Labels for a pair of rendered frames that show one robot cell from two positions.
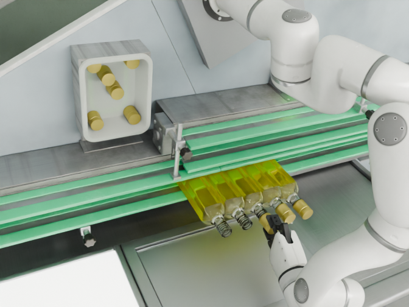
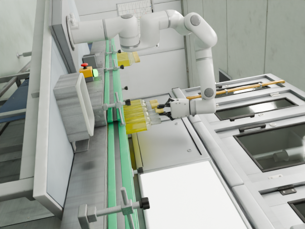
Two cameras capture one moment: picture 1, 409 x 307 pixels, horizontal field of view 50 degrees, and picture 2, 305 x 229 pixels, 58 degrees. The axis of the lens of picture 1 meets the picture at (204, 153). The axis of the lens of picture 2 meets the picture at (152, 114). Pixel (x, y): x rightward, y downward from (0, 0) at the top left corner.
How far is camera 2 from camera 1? 1.06 m
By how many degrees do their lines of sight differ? 54
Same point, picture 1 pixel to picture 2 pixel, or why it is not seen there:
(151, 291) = (172, 161)
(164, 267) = (158, 158)
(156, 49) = not seen: hidden behind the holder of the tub
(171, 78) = not seen: hidden behind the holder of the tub
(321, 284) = (213, 82)
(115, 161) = (102, 139)
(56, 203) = (125, 161)
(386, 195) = (208, 37)
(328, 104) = (157, 39)
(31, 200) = (117, 172)
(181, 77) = not seen: hidden behind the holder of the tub
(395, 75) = (173, 12)
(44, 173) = (98, 164)
